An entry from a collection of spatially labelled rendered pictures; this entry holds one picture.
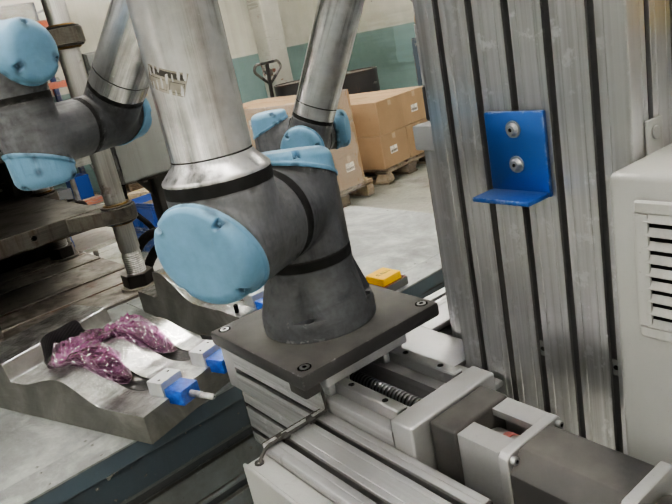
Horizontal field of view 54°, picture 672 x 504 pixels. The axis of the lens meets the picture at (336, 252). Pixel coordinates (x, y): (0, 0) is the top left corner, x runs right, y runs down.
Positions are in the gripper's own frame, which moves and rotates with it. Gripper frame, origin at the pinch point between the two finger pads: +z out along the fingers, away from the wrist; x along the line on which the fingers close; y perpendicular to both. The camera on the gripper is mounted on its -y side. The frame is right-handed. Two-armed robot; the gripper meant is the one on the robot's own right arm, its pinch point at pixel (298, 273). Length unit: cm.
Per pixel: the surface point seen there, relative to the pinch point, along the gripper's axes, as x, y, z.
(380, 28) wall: 630, -587, -39
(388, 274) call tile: 20.7, 6.0, 7.6
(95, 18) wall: 261, -675, -115
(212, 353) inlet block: -27.6, 6.8, 4.3
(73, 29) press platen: -5, -70, -62
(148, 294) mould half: -17.5, -41.9, 5.1
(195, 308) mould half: -17.7, -16.7, 3.9
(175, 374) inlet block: -36.8, 9.7, 3.2
